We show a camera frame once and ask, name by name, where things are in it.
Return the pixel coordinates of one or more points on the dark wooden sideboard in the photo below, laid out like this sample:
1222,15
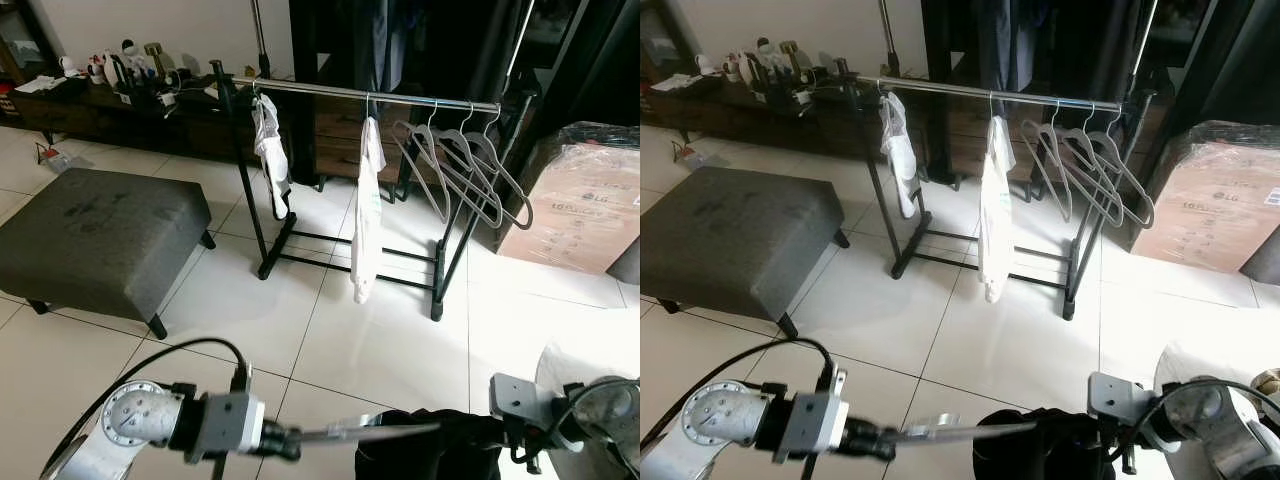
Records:
740,118
90,120

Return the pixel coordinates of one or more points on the silver metal pole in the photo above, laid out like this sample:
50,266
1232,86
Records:
887,35
260,40

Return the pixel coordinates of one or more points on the black garment with blue print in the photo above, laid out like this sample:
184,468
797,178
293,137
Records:
430,455
1040,455

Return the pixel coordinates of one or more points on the white printed t-shirt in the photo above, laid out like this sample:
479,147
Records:
996,230
366,230

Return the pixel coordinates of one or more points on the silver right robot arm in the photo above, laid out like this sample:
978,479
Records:
610,430
1220,430

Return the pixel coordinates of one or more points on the black wardrobe frame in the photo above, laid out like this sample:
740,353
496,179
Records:
305,60
935,60

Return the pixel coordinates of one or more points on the plastic-wrapped cardboard box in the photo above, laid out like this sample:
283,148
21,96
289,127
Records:
580,200
1215,200

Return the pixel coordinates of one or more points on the brown wooden drawer chest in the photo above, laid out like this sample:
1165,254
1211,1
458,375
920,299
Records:
962,150
338,150

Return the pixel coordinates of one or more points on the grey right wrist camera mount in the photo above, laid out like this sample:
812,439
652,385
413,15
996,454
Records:
1122,400
525,405

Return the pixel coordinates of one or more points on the blue denim shirt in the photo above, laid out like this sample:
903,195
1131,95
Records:
378,40
1006,40

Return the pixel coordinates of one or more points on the black clothes rack frame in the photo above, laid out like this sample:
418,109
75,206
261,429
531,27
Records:
898,268
268,268

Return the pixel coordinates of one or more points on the dark grey curtain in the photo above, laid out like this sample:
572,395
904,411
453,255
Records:
1240,60
610,60

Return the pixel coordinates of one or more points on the white paper stack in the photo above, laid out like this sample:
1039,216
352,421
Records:
40,84
675,82

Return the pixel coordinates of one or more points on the grey fabric ottoman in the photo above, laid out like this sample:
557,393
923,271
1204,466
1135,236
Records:
730,240
100,240

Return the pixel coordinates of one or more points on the white garment with grey lining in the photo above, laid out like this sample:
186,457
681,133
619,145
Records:
272,160
900,160

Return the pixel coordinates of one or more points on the white charger adapter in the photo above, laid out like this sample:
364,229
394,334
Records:
166,98
803,97

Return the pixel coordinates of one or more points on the chrome clothes rail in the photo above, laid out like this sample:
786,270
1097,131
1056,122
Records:
400,97
1000,94

